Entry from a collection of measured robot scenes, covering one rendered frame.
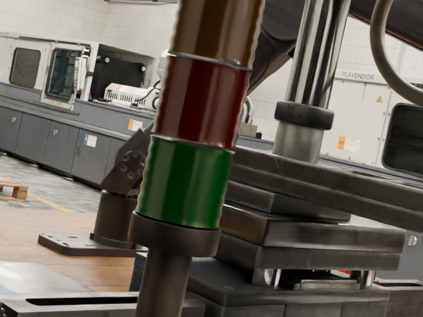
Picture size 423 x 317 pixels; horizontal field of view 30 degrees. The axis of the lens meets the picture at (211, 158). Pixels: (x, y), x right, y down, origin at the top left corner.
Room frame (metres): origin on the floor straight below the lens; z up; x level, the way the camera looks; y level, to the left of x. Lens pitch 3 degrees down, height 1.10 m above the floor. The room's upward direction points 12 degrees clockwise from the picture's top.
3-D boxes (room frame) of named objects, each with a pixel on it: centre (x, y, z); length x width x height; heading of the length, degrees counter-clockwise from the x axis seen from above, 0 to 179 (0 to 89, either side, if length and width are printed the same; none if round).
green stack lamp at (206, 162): (0.35, 0.01, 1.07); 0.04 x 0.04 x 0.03
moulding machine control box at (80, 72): (9.41, 1.71, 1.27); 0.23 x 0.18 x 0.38; 131
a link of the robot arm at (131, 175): (1.03, 0.09, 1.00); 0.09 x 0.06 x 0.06; 162
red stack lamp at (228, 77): (0.35, 0.01, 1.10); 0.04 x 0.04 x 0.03
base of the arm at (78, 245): (1.03, 0.10, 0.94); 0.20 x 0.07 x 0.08; 134
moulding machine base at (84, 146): (9.87, 1.43, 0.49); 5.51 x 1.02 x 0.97; 41
